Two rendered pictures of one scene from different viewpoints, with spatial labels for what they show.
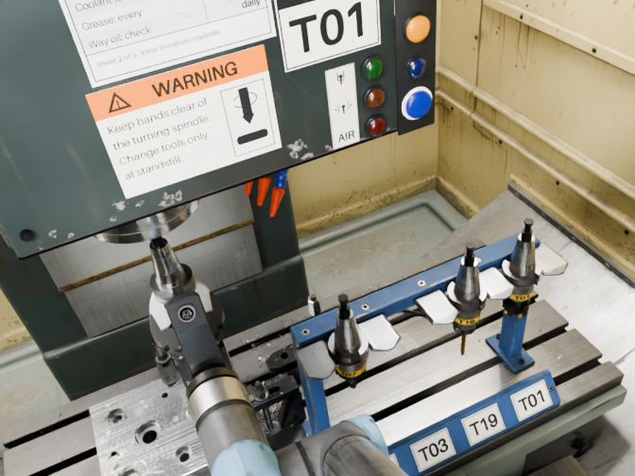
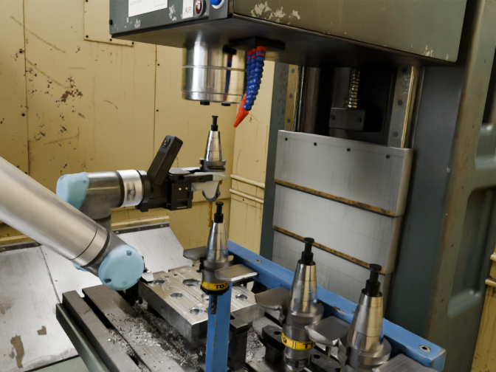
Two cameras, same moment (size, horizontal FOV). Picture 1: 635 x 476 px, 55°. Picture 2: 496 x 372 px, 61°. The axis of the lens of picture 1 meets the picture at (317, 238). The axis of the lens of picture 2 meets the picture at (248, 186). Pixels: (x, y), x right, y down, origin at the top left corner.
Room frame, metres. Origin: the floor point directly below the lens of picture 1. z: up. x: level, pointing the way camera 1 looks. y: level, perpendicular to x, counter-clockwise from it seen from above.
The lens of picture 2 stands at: (0.39, -0.73, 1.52)
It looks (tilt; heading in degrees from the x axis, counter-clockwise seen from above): 12 degrees down; 69
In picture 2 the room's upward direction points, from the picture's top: 4 degrees clockwise
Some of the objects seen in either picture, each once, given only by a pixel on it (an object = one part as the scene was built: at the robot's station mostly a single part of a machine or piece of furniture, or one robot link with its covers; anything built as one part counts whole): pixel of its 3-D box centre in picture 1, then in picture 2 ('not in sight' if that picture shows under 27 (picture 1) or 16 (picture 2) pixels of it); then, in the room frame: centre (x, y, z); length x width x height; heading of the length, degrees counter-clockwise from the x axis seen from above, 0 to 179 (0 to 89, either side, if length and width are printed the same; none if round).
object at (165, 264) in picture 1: (164, 261); (213, 145); (0.66, 0.22, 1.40); 0.04 x 0.04 x 0.07
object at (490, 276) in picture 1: (493, 284); (330, 331); (0.70, -0.28, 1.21); 0.07 x 0.05 x 0.01; 19
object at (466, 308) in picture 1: (466, 296); (301, 314); (0.68, -0.23, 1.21); 0.06 x 0.06 x 0.03
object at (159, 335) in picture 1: (169, 331); not in sight; (0.58, 0.23, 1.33); 0.09 x 0.05 x 0.02; 32
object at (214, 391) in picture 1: (221, 404); (128, 188); (0.46, 0.15, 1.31); 0.08 x 0.05 x 0.08; 109
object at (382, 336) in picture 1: (379, 334); (233, 273); (0.63, -0.08, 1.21); 0.07 x 0.05 x 0.01; 19
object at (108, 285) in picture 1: (148, 222); (328, 221); (1.08, 0.37, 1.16); 0.48 x 0.05 x 0.51; 109
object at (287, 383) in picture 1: (267, 404); (224, 327); (0.69, 0.14, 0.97); 0.13 x 0.03 x 0.15; 109
